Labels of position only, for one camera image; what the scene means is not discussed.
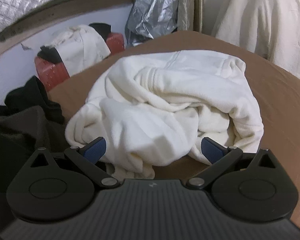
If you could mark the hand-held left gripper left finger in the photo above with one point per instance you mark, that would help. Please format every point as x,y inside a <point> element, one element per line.
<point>96,150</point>

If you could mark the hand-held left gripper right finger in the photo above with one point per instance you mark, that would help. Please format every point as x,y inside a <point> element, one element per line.
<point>211,152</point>

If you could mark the white fleece garment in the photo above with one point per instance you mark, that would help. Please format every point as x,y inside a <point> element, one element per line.
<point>152,105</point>

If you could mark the dark grey garment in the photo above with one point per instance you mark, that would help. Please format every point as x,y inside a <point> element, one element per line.
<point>22,135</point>

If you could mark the red suitcase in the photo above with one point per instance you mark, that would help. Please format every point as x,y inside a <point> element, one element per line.
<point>50,75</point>

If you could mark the cream garment with bows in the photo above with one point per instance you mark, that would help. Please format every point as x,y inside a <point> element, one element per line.
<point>85,47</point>

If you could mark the small black garment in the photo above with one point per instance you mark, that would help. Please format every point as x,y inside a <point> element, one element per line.
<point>51,55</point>

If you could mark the cream hanging blanket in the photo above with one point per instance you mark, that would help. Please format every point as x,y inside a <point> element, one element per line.
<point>265,17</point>

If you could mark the silver plastic cover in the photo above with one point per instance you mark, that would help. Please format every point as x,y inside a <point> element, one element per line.
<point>150,12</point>

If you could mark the beige curtain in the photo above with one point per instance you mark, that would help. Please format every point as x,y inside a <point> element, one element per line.
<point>186,5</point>

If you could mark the quilted silver foil sheet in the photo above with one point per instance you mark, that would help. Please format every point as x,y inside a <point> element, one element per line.
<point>27,0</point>

